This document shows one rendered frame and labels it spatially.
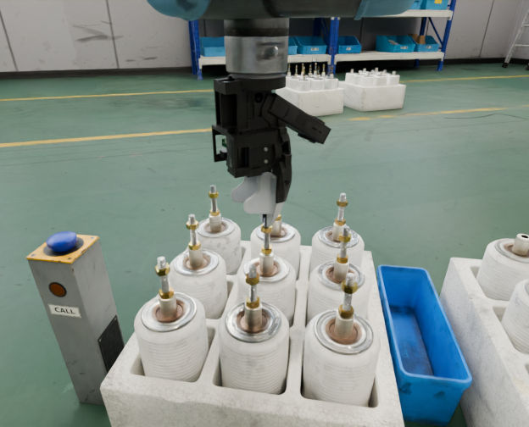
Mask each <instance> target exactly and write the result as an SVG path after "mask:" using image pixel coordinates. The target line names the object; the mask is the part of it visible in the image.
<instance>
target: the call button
mask: <svg viewBox="0 0 529 427"><path fill-rule="evenodd" d="M77 241H78V238H77V234H76V233H75V232H71V231H62V232H59V233H56V234H54V235H52V236H50V237H48V239H47V240H46V243H47V247H48V248H50V249H52V250H53V251H54V252H64V251H67V250H70V249H71V248H73V247H74V246H75V243H76V242H77Z"/></svg>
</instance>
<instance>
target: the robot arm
mask: <svg viewBox="0 0 529 427"><path fill-rule="evenodd" d="M147 1H148V3H149V4H150V5H151V6H152V7H153V8H154V9H155V10H157V11H158V12H160V13H161V14H164V15H167V16H170V17H177V18H181V19H183V20H187V21H192V20H196V19H223V20H224V27H225V49H226V71H227V72H228V73H231V74H230V75H228V78H220V79H214V104H215V118H216V124H215V125H212V138H213V151H214V162H220V161H226V165H227V166H228V169H227V171H228V173H230V174H231V175H233V176H234V178H239V177H243V176H244V180H243V182H242V183H241V184H240V185H239V186H237V187H236V188H234V189H233V190H232V191H231V199H232V201H234V202H242V203H244V205H243V209H244V211H245V212H246V213H247V214H259V216H260V218H261V222H262V223H264V217H266V226H267V227H270V226H272V225H273V223H274V222H275V221H276V218H277V217H278V215H279V213H280V211H281V209H282V207H283V204H284V202H285V201H286V200H287V195H288V192H289V189H290V186H291V183H292V154H291V143H290V137H289V135H288V133H287V128H286V127H288V128H289V129H291V130H294V131H295V132H297V133H298V136H299V137H301V138H303V139H304V140H305V141H309V142H311V143H314V144H315V143H316V142H317V143H320V144H323V145H324V143H325V141H326V138H327V137H328V135H329V133H330V131H331V128H329V127H328V126H326V125H325V122H323V121H322V120H320V119H319V118H317V117H315V116H312V115H309V114H307V113H305V112H304V111H303V110H302V109H300V108H298V107H296V106H295V105H293V104H292V103H290V102H288V101H287V100H286V99H284V98H283V97H281V96H279V95H278V94H276V93H274V92H271V90H277V89H281V88H284V87H286V75H284V74H283V73H285V72H286V71H287V59H288V36H289V18H326V17H354V19H355V20H359V19H361V18H362V17H373V16H385V15H397V14H402V13H404V12H405V11H407V10H408V9H409V8H410V7H411V6H412V4H413V3H414V2H415V0H147ZM217 135H223V136H226V138H222V146H223V147H226V149H222V150H220V153H216V140H215V136H217ZM271 170H272V172H271Z"/></svg>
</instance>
